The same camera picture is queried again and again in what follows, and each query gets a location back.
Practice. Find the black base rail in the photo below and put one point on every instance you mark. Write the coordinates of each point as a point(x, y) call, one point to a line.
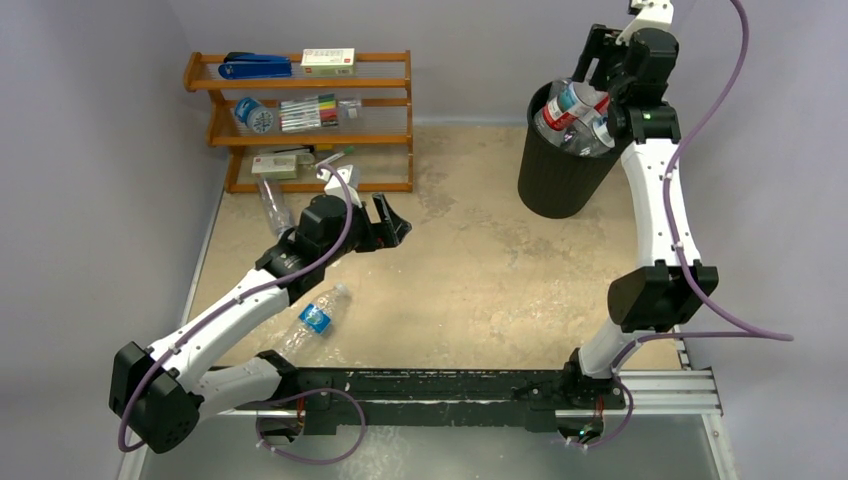
point(538, 401)

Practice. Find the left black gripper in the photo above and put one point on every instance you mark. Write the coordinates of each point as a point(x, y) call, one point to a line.
point(384, 234)

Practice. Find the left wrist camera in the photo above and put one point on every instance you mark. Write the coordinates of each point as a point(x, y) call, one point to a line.
point(345, 182)

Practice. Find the wooden three-tier shelf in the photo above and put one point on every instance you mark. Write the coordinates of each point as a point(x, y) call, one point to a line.
point(383, 137)

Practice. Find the black ribbed waste bin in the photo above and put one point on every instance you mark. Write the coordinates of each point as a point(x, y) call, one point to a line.
point(551, 182)

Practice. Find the blue label clear bottle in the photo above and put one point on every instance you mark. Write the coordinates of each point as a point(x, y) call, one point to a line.
point(315, 324)

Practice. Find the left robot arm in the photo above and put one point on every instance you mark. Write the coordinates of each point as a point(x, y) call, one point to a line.
point(218, 331)

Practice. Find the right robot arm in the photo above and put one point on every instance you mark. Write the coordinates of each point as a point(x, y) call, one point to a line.
point(659, 294)

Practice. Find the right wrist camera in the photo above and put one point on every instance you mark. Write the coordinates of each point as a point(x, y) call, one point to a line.
point(653, 14)

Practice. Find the clear bottle near shelf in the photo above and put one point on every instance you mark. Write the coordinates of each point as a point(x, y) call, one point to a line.
point(278, 214)

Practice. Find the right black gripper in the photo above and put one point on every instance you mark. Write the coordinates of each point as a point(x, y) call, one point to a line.
point(602, 51)

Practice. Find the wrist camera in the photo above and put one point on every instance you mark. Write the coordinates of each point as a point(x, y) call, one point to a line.
point(345, 182)
point(653, 14)

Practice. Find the green-capped white marker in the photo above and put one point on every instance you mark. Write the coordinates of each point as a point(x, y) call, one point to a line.
point(334, 157)

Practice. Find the white stapler on bottom shelf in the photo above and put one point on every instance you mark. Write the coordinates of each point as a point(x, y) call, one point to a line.
point(281, 164)

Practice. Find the pack of coloured markers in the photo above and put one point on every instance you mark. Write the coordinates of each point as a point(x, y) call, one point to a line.
point(308, 113)

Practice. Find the small clear clip box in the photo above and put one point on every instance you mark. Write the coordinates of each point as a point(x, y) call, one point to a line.
point(349, 109)

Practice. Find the white and red box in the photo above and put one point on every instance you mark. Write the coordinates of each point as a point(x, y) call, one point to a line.
point(328, 62)

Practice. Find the blue stapler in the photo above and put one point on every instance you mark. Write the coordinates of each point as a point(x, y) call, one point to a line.
point(247, 65)

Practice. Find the aluminium frame rail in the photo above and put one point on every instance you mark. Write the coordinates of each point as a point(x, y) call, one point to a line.
point(670, 428)

